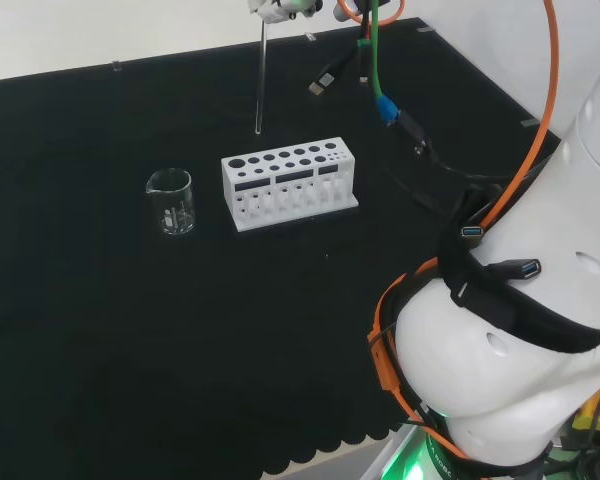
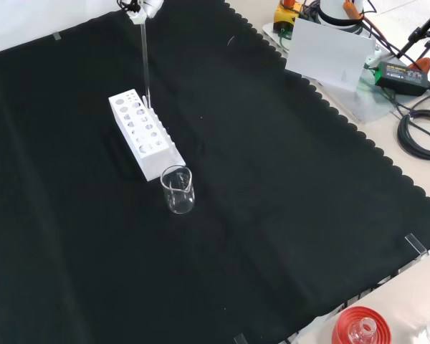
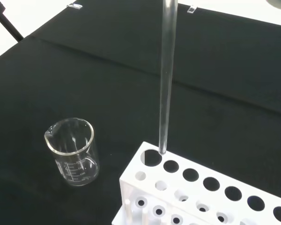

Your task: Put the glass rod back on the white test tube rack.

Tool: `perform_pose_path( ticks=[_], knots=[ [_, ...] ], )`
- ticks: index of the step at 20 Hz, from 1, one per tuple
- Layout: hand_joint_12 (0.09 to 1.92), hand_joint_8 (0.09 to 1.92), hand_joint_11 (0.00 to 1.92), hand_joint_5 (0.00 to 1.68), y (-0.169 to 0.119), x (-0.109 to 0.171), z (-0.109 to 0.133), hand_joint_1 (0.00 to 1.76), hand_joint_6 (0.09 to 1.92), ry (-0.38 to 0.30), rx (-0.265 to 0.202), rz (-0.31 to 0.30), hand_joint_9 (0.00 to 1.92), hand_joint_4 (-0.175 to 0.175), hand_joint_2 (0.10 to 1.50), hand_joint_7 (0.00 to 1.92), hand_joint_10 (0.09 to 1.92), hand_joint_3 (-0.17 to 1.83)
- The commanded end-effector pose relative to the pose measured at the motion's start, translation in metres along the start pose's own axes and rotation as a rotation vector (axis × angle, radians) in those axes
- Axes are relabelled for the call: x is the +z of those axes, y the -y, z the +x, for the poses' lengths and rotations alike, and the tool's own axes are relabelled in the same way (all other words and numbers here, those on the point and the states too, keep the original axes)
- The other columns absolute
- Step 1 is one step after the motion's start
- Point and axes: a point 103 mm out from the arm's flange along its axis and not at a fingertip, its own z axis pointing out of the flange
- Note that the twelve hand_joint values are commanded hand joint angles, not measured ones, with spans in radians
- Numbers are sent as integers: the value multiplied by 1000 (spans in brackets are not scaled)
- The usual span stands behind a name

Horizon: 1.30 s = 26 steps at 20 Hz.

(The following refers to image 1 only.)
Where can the clear cloth clip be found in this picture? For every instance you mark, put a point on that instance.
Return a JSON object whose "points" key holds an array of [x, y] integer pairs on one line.
{"points": [[117, 65], [310, 36]]}

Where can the yellow stop button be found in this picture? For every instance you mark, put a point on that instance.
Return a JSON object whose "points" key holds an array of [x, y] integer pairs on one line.
{"points": [[592, 410]]}

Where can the clear glass graduated beaker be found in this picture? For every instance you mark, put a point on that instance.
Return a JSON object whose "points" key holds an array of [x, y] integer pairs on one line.
{"points": [[176, 215]]}

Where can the black USB socket blue insert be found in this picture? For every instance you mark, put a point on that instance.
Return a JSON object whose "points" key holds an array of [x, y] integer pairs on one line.
{"points": [[522, 269], [472, 231]]}

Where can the grey tape piece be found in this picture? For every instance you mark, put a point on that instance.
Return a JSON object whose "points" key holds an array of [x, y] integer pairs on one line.
{"points": [[425, 30], [530, 123]]}

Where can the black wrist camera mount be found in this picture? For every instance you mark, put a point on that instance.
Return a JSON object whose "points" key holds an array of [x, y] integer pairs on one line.
{"points": [[342, 11]]}

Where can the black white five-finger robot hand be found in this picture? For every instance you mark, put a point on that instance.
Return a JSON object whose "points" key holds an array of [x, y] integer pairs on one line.
{"points": [[280, 7]]}

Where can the white test tube rack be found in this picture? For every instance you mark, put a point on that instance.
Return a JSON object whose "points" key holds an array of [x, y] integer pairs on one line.
{"points": [[260, 170]]}

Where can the black bench cloth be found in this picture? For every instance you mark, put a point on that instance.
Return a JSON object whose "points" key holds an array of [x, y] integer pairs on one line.
{"points": [[130, 325]]}

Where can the clear glass rod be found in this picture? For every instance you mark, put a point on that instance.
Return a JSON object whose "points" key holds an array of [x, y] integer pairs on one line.
{"points": [[261, 85]]}

